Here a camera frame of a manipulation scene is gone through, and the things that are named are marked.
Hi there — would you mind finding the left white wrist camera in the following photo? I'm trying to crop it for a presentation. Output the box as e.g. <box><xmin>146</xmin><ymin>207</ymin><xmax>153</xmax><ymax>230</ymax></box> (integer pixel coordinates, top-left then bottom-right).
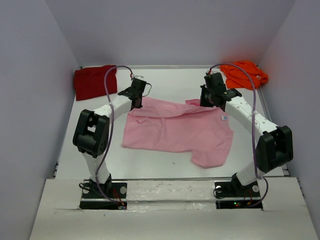
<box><xmin>131</xmin><ymin>74</ymin><xmax>144</xmax><ymax>80</ymax></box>

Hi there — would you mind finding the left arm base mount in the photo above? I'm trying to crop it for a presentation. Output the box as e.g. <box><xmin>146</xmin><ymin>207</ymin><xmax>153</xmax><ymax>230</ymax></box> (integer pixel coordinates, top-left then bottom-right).
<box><xmin>79</xmin><ymin>179</ymin><xmax>128</xmax><ymax>210</ymax></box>

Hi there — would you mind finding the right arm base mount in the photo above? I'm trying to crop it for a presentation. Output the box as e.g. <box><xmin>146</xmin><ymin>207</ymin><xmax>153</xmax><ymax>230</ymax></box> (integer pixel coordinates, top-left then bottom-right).
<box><xmin>212</xmin><ymin>174</ymin><xmax>263</xmax><ymax>210</ymax></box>

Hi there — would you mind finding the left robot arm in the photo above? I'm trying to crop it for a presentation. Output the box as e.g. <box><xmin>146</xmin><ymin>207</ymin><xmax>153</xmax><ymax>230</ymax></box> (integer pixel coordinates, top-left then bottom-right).
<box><xmin>72</xmin><ymin>77</ymin><xmax>148</xmax><ymax>198</ymax></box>

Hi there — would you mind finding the dark red folded t shirt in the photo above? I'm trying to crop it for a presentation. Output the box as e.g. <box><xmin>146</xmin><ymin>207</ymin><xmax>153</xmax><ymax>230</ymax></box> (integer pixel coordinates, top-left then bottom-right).
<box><xmin>73</xmin><ymin>65</ymin><xmax>114</xmax><ymax>101</ymax></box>

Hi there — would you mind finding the pink t shirt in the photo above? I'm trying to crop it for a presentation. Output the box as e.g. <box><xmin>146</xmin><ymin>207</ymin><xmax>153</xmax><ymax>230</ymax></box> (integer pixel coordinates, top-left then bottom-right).
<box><xmin>122</xmin><ymin>97</ymin><xmax>234</xmax><ymax>169</ymax></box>

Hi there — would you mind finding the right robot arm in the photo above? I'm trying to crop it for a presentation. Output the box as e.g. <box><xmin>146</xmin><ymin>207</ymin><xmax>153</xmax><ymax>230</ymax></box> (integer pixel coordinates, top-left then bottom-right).
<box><xmin>200</xmin><ymin>72</ymin><xmax>294</xmax><ymax>196</ymax></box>

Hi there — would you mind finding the orange t shirt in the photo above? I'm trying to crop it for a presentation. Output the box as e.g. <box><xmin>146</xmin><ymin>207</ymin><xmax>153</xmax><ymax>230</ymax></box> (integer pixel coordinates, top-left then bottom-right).
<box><xmin>220</xmin><ymin>61</ymin><xmax>269</xmax><ymax>90</ymax></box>

